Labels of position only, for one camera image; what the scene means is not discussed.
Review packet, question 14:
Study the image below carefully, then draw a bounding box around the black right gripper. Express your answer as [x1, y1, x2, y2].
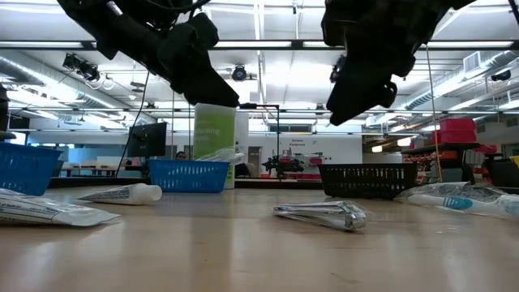
[323, 0, 459, 127]

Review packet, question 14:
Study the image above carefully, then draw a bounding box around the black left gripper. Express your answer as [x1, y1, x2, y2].
[157, 12, 240, 108]

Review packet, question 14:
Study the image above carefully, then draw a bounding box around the blue toothbrush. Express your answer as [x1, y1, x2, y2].
[395, 181, 519, 218]
[200, 146, 247, 164]

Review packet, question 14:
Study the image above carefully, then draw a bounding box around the silver nail clipper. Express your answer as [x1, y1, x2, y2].
[272, 200, 376, 233]

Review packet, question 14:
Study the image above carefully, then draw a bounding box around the white travel toothpaste tube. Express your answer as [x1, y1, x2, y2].
[0, 188, 121, 227]
[77, 182, 163, 206]

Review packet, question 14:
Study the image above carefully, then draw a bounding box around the black computer monitor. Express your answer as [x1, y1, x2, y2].
[127, 122, 168, 159]

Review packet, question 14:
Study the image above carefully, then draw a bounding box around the black plastic basket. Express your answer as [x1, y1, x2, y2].
[318, 162, 418, 200]

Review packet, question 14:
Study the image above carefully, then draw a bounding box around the blue plastic basket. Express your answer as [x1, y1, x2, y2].
[148, 158, 231, 194]
[0, 141, 64, 197]

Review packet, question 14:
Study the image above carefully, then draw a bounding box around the dark storage shelf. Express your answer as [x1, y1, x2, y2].
[401, 141, 482, 183]

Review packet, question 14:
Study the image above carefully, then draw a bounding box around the red storage bin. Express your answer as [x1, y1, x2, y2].
[440, 118, 477, 132]
[431, 130, 478, 144]

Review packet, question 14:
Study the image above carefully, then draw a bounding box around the black background robot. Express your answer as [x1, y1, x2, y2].
[261, 156, 305, 179]

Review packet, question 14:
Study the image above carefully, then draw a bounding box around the black ceiling spotlight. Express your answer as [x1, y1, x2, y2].
[62, 53, 101, 82]

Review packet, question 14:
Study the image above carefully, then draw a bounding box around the black overhead camera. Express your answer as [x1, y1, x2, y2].
[231, 64, 249, 83]

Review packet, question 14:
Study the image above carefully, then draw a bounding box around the yellow hanging cord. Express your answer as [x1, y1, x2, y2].
[424, 44, 444, 183]

